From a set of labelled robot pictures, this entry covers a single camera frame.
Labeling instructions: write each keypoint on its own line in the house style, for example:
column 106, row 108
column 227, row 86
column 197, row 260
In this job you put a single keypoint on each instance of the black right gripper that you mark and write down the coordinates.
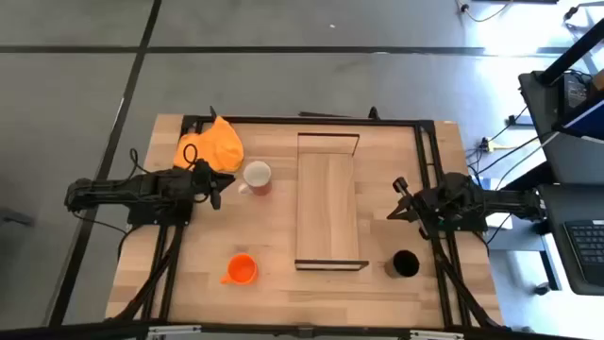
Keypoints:
column 427, row 208

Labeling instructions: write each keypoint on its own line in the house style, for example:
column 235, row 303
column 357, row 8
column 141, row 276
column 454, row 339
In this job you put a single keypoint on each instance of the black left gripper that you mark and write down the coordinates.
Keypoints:
column 203, row 181

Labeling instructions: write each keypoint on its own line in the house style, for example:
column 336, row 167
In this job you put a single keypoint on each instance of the red mug white inside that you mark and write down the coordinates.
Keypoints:
column 257, row 175

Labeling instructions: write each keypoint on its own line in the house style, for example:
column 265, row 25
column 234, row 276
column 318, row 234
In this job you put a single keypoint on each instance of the black cup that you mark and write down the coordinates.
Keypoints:
column 406, row 263

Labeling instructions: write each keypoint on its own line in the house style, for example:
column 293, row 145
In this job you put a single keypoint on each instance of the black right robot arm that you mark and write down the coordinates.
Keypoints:
column 509, row 203

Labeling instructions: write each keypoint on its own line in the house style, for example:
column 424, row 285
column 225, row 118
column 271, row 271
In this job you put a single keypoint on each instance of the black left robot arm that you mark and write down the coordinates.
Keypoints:
column 118, row 186

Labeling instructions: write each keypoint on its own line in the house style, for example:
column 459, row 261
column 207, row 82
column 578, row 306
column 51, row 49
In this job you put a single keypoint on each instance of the wooden shelf dark edges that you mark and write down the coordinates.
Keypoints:
column 325, row 208

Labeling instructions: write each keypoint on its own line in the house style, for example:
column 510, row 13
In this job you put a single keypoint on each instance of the orange cloth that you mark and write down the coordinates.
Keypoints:
column 217, row 146

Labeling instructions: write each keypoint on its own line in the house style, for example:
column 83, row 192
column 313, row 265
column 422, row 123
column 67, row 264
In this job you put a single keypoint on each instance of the orange plastic cup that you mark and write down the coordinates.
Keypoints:
column 241, row 269

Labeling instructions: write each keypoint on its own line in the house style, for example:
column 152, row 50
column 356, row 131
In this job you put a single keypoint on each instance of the yellow power strip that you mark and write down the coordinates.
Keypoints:
column 491, row 145

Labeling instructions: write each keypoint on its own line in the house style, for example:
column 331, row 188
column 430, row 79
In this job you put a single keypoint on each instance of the black plug adapter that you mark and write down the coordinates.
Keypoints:
column 513, row 120

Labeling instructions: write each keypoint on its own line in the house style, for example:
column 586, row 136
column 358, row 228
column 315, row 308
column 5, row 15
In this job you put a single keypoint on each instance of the black desk foot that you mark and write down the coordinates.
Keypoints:
column 542, row 289

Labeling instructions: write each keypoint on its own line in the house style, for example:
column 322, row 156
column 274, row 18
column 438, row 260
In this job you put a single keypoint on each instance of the grey desk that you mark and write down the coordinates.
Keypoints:
column 566, row 203

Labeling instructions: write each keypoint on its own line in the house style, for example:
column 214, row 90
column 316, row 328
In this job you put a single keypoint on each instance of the grey side table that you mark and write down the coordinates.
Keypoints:
column 566, row 160

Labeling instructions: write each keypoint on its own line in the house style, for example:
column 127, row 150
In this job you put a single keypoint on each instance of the black keyboard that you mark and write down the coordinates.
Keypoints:
column 587, row 248

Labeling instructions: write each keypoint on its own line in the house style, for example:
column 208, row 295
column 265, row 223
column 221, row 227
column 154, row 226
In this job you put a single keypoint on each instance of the dark blue screen white edge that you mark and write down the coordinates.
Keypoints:
column 590, row 120

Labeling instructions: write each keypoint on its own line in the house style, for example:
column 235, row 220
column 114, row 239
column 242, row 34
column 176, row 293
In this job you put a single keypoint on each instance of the black electronic box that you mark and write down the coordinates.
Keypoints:
column 575, row 90

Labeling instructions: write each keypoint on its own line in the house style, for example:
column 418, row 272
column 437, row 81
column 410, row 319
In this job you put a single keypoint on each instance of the dark grey floor object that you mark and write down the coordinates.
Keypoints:
column 14, row 217

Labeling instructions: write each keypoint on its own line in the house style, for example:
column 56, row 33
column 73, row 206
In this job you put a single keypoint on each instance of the black rig crossbar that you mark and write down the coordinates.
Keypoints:
column 71, row 333

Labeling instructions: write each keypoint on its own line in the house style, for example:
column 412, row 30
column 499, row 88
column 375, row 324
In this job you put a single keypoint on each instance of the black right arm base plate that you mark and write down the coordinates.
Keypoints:
column 467, row 226

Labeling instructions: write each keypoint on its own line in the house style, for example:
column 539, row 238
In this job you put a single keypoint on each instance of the black frame clamp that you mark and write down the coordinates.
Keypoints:
column 213, row 113
column 374, row 114

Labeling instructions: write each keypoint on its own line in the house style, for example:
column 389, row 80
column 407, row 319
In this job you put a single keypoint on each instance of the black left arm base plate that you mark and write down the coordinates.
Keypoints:
column 160, row 218

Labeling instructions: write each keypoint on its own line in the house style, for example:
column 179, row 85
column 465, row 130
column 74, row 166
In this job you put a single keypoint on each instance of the black metal table frame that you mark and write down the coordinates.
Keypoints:
column 264, row 120

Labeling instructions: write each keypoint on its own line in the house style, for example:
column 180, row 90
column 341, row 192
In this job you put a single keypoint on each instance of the grey desk leg frame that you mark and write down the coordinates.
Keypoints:
column 519, row 241

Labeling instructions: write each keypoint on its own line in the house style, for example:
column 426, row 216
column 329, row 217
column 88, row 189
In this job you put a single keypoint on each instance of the silver bracket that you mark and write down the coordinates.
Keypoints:
column 436, row 335
column 174, row 330

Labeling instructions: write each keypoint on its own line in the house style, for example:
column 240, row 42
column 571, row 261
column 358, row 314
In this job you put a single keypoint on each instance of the black diagonal post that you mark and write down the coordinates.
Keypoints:
column 573, row 52

